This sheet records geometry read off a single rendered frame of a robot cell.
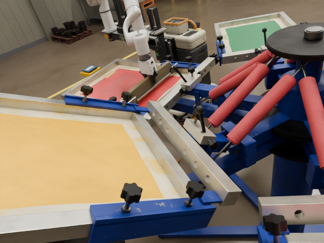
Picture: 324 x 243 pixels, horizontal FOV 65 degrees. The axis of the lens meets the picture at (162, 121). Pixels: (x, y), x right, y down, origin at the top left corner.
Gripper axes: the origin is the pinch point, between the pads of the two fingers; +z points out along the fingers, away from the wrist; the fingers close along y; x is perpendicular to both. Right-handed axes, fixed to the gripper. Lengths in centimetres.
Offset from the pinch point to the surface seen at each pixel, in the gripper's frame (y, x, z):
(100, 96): 32.1, 17.3, 6.9
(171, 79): -3.7, -15.0, 6.9
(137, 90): -1.4, 14.3, -1.8
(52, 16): 620, -310, 48
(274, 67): -65, -26, -3
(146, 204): -69, 81, -22
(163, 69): -1.4, -12.3, -1.6
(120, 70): 47, -17, 7
